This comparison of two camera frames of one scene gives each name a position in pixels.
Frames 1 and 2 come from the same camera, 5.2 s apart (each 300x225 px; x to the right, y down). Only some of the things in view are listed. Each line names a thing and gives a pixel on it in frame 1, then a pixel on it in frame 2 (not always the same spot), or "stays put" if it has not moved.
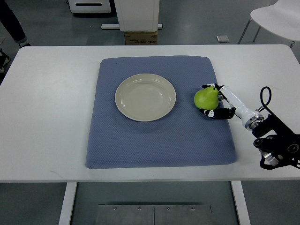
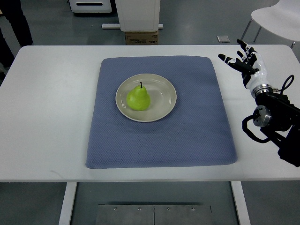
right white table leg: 240,202 stays put
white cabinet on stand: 136,16 stays put
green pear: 206,98 -> 138,98
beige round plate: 145,97 stays put
